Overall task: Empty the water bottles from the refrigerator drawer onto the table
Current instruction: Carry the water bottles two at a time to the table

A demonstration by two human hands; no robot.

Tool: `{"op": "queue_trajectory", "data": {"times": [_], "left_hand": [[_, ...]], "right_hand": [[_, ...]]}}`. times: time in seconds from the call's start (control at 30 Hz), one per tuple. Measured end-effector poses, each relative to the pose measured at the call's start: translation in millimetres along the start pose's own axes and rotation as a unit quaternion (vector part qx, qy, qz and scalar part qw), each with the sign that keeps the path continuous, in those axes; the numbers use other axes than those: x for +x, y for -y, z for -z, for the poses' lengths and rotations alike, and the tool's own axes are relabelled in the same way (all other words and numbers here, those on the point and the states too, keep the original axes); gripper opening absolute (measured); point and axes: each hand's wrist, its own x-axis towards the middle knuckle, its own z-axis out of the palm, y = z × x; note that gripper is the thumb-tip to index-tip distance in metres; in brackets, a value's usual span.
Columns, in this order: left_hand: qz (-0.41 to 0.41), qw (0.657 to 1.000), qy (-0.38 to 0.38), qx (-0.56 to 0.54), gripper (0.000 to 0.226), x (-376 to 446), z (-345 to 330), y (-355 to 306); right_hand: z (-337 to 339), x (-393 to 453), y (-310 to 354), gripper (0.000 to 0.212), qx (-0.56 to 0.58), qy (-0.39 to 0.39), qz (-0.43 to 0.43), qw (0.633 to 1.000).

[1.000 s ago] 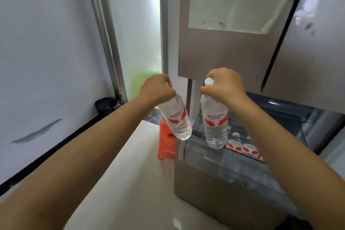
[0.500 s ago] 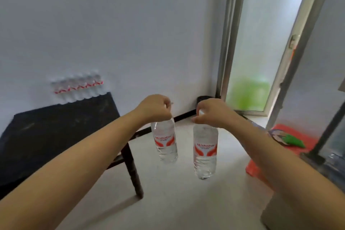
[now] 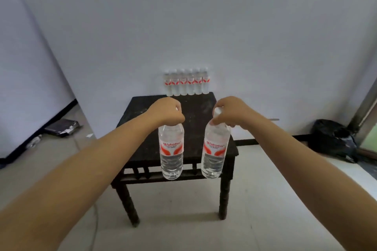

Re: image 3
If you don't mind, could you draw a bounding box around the person's right hand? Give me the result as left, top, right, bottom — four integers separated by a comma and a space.
210, 96, 252, 128

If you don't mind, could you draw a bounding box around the person's left hand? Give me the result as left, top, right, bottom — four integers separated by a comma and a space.
146, 97, 186, 127

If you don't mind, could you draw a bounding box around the clear water bottle red label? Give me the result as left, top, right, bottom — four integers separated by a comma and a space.
158, 107, 185, 181
200, 107, 232, 179

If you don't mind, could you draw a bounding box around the person's right forearm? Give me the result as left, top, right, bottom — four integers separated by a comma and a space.
247, 112, 377, 251

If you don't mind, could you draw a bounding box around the person's left forearm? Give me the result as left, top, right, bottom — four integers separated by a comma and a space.
0, 110, 154, 251

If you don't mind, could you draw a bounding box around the black wooden table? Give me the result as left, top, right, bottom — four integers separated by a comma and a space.
111, 92, 239, 228

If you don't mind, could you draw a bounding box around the row of water bottles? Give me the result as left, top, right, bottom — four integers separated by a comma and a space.
164, 67, 210, 97

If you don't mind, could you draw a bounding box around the black garbage bag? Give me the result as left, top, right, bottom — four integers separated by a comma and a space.
309, 119, 360, 164

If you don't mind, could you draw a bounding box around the black flat bag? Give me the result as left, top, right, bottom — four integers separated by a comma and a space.
44, 119, 81, 138

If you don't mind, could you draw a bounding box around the crumpled clear plastic wrap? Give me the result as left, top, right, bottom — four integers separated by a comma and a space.
26, 134, 43, 150

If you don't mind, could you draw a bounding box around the metal door frame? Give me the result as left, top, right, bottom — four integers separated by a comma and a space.
347, 77, 377, 161

